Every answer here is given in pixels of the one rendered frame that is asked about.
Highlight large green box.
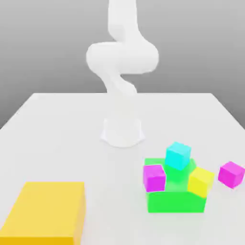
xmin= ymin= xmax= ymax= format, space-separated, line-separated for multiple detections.
xmin=144 ymin=157 xmax=207 ymax=213

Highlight large yellow box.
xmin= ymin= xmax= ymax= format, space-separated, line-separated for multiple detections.
xmin=0 ymin=181 xmax=86 ymax=245

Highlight small cyan cube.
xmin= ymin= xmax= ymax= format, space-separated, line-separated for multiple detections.
xmin=165 ymin=141 xmax=192 ymax=171

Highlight small magenta cube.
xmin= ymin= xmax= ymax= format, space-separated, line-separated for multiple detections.
xmin=217 ymin=161 xmax=245 ymax=189
xmin=143 ymin=164 xmax=167 ymax=193

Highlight small yellow cube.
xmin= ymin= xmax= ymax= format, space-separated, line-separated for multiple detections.
xmin=187 ymin=167 xmax=215 ymax=199

